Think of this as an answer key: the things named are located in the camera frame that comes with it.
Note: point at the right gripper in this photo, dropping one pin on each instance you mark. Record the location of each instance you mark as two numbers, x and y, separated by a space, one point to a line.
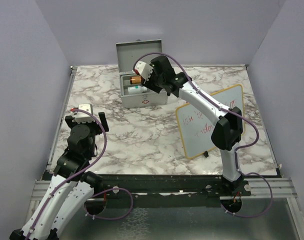
149 84

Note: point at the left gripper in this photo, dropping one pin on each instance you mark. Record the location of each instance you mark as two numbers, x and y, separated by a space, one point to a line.
72 123

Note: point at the brown medicine bottle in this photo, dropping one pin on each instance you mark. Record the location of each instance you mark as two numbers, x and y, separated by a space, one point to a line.
136 80

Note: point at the white plastic bottle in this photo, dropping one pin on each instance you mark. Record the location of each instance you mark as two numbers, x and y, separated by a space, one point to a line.
138 89

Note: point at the grey metal first aid box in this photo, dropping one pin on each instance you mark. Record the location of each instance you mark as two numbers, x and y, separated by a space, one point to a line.
127 54

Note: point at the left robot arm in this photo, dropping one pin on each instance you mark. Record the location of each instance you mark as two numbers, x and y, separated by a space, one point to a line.
67 175

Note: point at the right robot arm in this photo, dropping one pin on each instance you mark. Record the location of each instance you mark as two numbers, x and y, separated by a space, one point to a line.
227 121

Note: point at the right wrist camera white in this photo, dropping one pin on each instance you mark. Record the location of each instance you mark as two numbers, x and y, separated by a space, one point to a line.
143 69

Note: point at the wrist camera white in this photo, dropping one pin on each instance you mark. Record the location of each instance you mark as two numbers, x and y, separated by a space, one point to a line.
143 69
81 117

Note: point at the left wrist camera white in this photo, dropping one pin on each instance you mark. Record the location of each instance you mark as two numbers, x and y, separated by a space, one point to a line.
81 117

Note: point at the small whiteboard yellow frame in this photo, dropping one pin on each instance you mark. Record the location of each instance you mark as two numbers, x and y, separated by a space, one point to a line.
196 130

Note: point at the black mounting rail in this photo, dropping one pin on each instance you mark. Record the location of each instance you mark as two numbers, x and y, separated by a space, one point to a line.
123 191

